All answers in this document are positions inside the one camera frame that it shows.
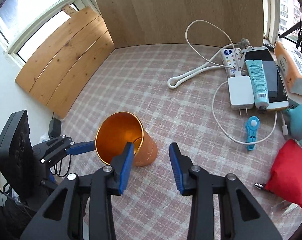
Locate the pine wood board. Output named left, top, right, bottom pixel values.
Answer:
left=15, top=7, right=114, bottom=118

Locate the large plywood board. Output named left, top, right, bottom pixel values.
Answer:
left=96, top=0, right=264, bottom=48

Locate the blue plastic clip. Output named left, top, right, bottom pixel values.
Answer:
left=245, top=116, right=260, bottom=142

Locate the white power adapter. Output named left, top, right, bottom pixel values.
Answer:
left=227, top=75, right=255, bottom=113

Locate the red cloth pouch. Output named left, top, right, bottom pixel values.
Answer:
left=265, top=139, right=302, bottom=209

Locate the gold white smartphone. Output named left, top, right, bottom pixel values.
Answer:
left=244, top=47, right=289, bottom=111

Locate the white charging cable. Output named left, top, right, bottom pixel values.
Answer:
left=167, top=19, right=278, bottom=145

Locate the light blue cream tube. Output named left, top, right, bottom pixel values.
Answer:
left=245, top=60, right=269, bottom=114

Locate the orange metallic cup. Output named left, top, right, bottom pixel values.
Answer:
left=95, top=112, right=158, bottom=166

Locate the pink plaid tablecloth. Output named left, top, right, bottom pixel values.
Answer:
left=62, top=45, right=302, bottom=239

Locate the orange tissue pack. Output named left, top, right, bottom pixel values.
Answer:
left=274, top=41, right=302, bottom=96

